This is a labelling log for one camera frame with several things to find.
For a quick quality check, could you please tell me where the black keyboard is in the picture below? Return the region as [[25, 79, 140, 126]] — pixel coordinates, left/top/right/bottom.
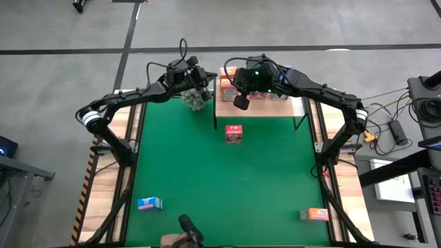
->
[[426, 174, 441, 215]]

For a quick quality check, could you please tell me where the green table mat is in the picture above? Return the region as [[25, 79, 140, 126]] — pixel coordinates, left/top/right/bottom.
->
[[124, 98, 331, 246]]

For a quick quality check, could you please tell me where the yellow black hazard tape strip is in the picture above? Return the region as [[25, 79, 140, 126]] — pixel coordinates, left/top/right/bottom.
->
[[70, 136, 101, 246]]

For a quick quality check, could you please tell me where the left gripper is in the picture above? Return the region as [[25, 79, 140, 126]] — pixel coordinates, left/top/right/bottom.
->
[[187, 67, 219, 102]]

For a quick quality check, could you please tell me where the black device with blue light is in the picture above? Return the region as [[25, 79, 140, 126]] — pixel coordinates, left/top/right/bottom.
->
[[0, 134, 19, 159]]

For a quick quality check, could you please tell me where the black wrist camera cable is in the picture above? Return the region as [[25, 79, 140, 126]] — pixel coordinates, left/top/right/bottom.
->
[[145, 37, 189, 87], [223, 56, 251, 85]]

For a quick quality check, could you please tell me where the green plant in patterned pot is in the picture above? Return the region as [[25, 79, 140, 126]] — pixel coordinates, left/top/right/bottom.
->
[[180, 87, 209, 112]]

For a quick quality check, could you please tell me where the grey metal desk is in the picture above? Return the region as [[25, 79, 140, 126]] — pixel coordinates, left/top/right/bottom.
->
[[0, 154, 56, 238]]

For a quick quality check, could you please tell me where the wooden shelf with black legs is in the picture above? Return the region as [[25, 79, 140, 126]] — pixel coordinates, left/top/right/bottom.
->
[[212, 67, 309, 132]]

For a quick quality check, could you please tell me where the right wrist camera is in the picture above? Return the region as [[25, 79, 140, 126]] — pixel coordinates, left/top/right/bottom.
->
[[246, 54, 276, 70]]

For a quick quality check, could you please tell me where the black power brick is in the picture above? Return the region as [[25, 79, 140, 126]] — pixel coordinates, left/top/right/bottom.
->
[[388, 119, 410, 146]]

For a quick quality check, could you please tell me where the Frosted Mini Wheats cereal box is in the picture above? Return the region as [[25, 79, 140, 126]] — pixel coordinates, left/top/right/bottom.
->
[[220, 78, 238, 103], [299, 207, 330, 222], [219, 66, 238, 80]]

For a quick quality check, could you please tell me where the Rice Krispies cereal box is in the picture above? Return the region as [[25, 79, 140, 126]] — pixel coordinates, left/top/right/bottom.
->
[[136, 196, 163, 211]]

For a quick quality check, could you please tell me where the Froot Loops cereal box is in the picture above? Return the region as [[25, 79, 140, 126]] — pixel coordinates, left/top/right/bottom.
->
[[225, 124, 243, 145]]

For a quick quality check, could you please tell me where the coiled black cable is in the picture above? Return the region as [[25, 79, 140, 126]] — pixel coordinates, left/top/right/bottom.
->
[[411, 97, 441, 124]]

